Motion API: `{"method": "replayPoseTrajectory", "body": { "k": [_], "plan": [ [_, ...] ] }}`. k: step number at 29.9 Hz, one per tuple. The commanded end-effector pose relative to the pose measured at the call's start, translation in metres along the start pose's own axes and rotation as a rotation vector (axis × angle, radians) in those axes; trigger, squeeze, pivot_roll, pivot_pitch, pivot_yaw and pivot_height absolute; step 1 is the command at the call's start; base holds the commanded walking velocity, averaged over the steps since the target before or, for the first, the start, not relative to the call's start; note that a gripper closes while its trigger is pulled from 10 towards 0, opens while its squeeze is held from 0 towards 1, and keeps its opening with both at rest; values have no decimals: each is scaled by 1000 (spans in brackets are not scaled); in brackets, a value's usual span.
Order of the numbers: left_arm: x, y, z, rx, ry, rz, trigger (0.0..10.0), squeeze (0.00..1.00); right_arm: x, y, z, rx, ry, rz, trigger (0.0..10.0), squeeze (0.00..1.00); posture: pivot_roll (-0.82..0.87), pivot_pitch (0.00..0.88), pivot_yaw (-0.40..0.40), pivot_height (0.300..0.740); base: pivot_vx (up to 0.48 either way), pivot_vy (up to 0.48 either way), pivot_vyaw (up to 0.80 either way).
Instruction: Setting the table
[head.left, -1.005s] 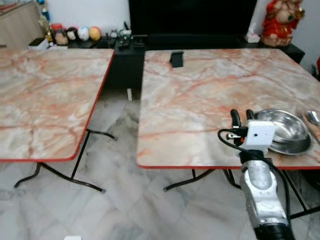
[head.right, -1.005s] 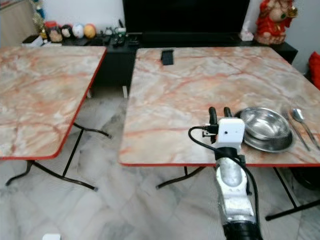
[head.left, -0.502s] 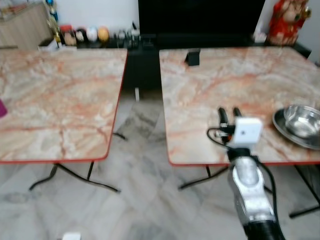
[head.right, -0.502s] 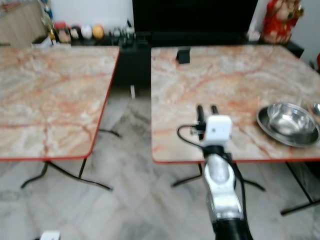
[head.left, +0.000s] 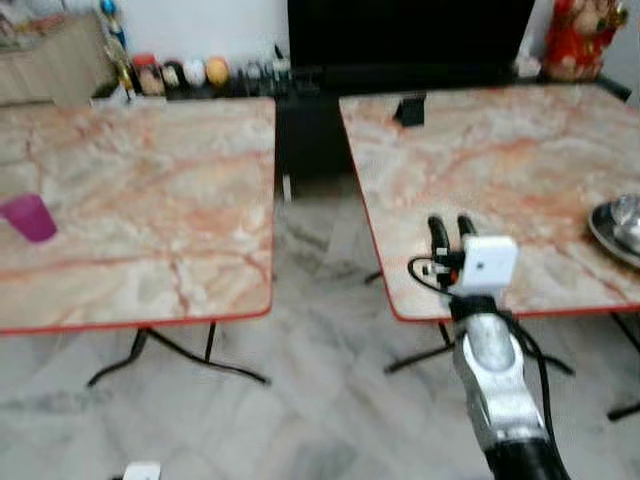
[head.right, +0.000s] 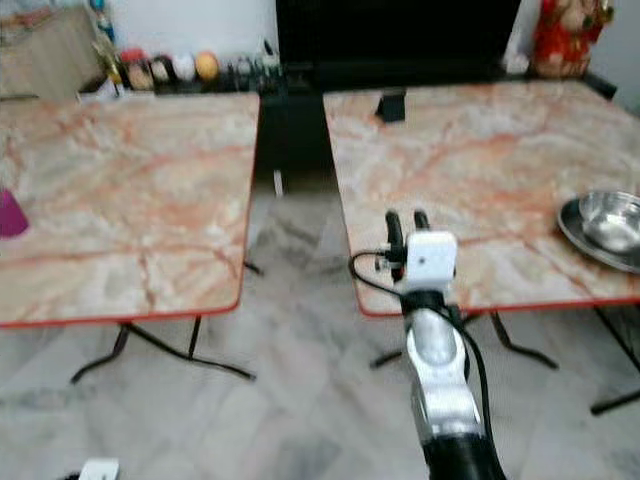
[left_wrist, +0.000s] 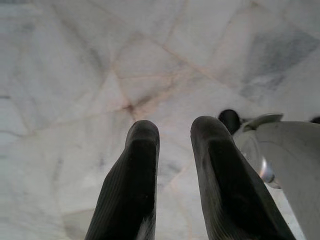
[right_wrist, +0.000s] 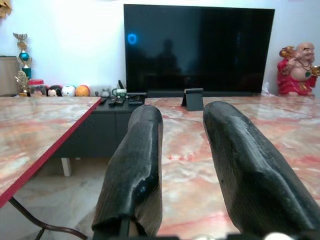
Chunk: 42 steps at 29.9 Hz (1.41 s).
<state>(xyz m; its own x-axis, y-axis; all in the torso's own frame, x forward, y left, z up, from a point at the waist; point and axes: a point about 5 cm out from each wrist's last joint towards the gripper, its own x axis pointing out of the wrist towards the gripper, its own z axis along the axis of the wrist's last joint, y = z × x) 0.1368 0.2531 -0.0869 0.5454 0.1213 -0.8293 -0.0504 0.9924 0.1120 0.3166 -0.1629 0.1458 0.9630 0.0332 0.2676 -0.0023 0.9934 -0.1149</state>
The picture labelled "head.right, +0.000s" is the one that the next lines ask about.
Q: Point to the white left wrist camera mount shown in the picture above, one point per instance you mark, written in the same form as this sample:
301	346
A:
100	469

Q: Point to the dark jar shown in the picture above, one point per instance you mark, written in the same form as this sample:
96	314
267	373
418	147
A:
161	70

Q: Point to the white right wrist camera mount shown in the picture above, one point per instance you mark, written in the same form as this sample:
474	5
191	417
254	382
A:
430	260

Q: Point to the beige ribbed cabinet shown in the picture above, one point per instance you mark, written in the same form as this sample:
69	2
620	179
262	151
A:
50	58

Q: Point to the black television screen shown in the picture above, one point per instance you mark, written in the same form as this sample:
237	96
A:
400	30

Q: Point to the orange ball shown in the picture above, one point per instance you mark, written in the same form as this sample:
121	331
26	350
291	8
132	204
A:
207	66

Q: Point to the white ball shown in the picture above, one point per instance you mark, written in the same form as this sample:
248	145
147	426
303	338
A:
183	67

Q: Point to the red and gold figurine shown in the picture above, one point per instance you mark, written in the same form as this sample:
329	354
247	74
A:
570	42

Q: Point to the blue and gold ornament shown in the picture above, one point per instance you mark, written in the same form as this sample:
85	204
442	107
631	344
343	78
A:
101	22

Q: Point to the small black stand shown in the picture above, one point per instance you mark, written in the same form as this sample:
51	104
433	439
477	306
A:
392	106

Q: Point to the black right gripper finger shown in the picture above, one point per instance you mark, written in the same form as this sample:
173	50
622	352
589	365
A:
421	222
394	232

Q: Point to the red lidded jar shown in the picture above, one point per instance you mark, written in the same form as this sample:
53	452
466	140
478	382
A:
134	70

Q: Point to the steel plate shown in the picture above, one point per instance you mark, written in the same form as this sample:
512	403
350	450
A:
572	235

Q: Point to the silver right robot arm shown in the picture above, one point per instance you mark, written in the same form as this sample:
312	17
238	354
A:
445	380

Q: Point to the steel bowl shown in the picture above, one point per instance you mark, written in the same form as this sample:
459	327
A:
610	222

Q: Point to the purple plastic cup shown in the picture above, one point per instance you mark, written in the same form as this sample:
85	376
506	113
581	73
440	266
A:
12	214

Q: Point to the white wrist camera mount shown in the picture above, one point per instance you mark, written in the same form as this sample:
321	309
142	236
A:
100	469
430	260

